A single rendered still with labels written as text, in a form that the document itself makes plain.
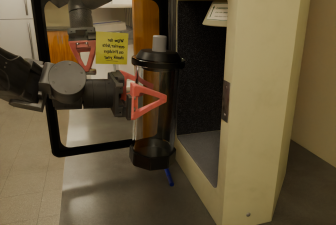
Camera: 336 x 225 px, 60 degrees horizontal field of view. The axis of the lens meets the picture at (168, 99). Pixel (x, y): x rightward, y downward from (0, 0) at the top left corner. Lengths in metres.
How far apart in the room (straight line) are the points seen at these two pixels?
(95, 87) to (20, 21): 4.84
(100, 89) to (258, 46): 0.29
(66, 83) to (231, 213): 0.38
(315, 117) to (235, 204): 0.48
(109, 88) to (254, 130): 0.27
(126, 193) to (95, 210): 0.08
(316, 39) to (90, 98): 0.67
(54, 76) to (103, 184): 0.35
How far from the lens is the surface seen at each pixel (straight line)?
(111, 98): 0.56
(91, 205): 0.69
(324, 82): 0.94
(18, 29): 5.38
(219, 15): 0.57
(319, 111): 0.97
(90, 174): 0.80
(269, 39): 0.50
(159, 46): 0.57
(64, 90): 0.48
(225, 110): 0.50
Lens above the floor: 1.35
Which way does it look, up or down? 18 degrees down
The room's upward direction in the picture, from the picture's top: straight up
